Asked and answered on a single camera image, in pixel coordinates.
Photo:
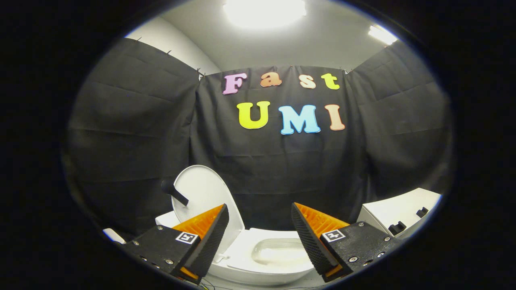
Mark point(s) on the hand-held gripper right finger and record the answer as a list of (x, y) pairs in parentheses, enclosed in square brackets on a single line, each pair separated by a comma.
[(308, 237)]

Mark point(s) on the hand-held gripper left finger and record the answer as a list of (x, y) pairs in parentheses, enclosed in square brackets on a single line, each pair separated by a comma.
[(209, 239)]

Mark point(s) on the white toilet lid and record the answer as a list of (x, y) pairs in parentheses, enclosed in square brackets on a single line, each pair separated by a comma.
[(205, 189)]

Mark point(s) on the black round lid pull tab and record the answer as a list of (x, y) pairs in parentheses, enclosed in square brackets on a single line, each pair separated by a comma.
[(173, 191)]

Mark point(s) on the white toilet seat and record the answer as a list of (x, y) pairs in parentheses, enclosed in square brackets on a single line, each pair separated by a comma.
[(242, 253)]

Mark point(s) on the white ceramic toilet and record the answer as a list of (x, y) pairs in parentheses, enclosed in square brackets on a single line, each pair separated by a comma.
[(258, 280)]

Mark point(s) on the black backdrop cloth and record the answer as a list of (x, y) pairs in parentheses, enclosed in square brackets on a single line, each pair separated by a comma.
[(282, 169)]

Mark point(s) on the white drawer cabinet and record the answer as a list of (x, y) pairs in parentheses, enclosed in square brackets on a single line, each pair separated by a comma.
[(383, 211)]

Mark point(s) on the white cylindrical object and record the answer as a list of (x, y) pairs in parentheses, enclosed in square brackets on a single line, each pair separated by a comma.
[(113, 236)]

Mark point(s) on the black bracket holder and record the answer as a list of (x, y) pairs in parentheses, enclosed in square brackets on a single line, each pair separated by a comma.
[(397, 228), (422, 212)]

